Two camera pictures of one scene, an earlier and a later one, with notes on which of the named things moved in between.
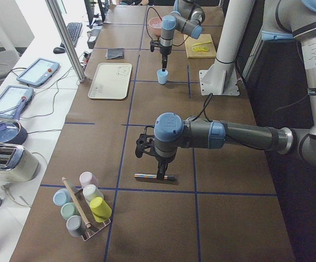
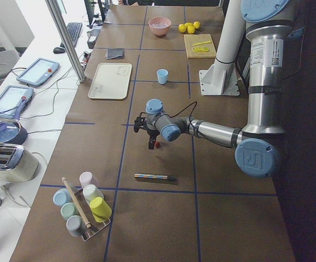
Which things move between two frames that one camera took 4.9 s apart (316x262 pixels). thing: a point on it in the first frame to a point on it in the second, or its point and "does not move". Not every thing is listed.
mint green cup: x=69 y=209 does not move
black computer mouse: x=59 y=50 does not move
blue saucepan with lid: x=11 y=131 does not move
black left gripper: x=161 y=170 to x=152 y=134
